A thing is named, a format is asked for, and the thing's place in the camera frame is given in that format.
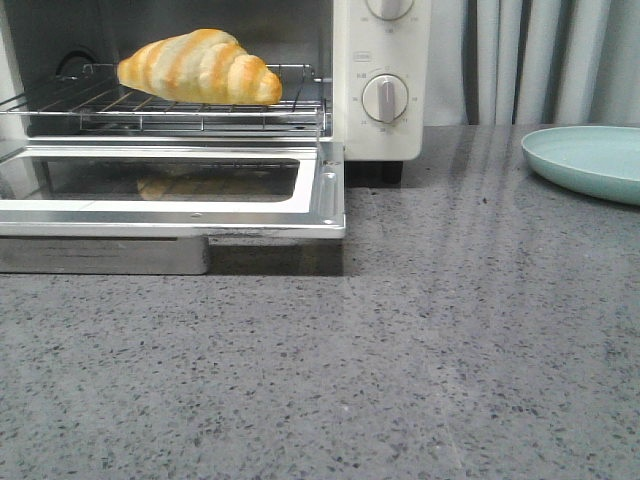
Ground golden striped croissant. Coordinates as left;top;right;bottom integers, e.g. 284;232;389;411
117;28;282;105

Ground silver glass oven door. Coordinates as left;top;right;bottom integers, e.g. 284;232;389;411
1;137;346;275

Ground lower grey oven knob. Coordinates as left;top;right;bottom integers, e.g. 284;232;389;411
362;74;408;124

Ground grey oven knob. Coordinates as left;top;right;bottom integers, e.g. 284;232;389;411
362;74;408;124
366;0;414;21

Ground white Toshiba toaster oven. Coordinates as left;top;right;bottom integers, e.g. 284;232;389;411
1;1;431;184

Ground upper grey oven knob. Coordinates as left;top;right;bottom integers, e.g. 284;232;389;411
366;0;414;21

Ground grey curtain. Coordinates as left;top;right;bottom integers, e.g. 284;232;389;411
424;1;639;126

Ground light green plate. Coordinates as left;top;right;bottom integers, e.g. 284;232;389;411
521;126;639;206

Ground metal wire oven rack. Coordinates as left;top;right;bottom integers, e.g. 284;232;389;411
1;64;332;137

